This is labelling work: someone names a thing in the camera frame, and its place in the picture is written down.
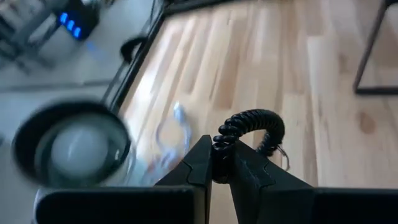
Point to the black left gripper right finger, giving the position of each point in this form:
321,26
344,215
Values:
311,208

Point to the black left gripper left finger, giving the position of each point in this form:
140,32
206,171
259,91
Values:
124,208

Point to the white desk lamp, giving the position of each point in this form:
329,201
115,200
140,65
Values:
77,149

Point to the black perforated metal shelf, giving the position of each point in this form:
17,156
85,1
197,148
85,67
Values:
376,91

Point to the black table clamp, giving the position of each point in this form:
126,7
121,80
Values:
124,49

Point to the black device with blue lights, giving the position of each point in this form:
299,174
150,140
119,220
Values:
81,18

